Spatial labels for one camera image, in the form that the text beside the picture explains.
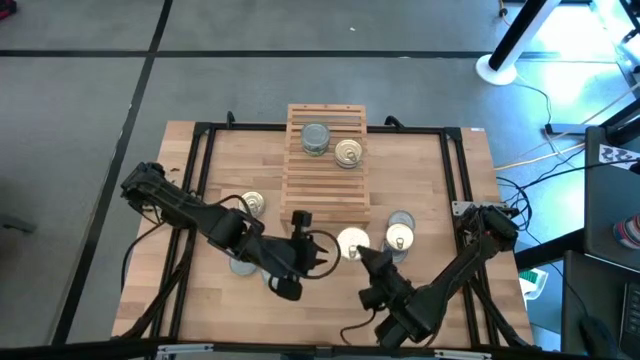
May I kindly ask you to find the black keyboard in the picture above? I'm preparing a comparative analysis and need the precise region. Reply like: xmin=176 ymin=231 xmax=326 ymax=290
xmin=618 ymin=280 xmax=640 ymax=346

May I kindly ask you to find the white fan stand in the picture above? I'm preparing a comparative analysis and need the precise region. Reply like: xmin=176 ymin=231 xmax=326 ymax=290
xmin=474 ymin=0 xmax=564 ymax=87

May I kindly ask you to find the colourful striped round object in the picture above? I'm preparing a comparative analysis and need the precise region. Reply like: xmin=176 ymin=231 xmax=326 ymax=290
xmin=612 ymin=214 xmax=640 ymax=251

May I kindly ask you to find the black computer mouse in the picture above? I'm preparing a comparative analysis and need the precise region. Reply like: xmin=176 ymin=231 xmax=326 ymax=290
xmin=579 ymin=315 xmax=619 ymax=359

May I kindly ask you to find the silver metal bracket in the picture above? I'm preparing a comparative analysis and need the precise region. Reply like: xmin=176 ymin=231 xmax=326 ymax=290
xmin=155 ymin=342 xmax=215 ymax=360
xmin=433 ymin=348 xmax=494 ymax=360

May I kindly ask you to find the gold-top blue label can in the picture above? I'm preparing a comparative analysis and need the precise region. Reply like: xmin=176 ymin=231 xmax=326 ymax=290
xmin=384 ymin=222 xmax=416 ymax=252
xmin=336 ymin=227 xmax=372 ymax=262
xmin=238 ymin=191 xmax=267 ymax=219
xmin=333 ymin=138 xmax=365 ymax=170

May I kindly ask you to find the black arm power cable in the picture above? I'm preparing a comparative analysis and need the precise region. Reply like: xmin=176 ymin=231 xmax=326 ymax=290
xmin=119 ymin=217 xmax=171 ymax=294

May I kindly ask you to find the orange floor cable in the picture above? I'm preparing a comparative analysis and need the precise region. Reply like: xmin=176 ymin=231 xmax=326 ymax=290
xmin=493 ymin=142 xmax=587 ymax=172

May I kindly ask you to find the green and white box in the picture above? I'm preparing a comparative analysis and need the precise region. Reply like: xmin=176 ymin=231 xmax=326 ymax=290
xmin=518 ymin=267 xmax=550 ymax=301

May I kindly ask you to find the black desk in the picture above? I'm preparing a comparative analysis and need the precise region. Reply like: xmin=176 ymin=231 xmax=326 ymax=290
xmin=560 ymin=124 xmax=640 ymax=360

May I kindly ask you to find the white black patterned sheet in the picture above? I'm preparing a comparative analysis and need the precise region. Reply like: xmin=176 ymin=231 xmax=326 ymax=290
xmin=598 ymin=143 xmax=640 ymax=170

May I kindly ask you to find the black aluminium table frame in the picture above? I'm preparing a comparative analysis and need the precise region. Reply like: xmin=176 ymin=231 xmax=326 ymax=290
xmin=112 ymin=121 xmax=541 ymax=360

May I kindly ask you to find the black floor stand bar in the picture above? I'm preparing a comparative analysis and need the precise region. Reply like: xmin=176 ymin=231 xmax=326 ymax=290
xmin=543 ymin=99 xmax=640 ymax=146

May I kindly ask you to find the wooden slatted shelf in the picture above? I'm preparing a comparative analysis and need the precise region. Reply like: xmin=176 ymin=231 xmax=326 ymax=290
xmin=278 ymin=103 xmax=372 ymax=237

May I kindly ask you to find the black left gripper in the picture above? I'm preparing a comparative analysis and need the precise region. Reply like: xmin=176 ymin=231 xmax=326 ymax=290
xmin=259 ymin=209 xmax=330 ymax=302

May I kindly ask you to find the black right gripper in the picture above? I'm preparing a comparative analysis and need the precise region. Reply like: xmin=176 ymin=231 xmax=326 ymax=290
xmin=355 ymin=244 xmax=417 ymax=314

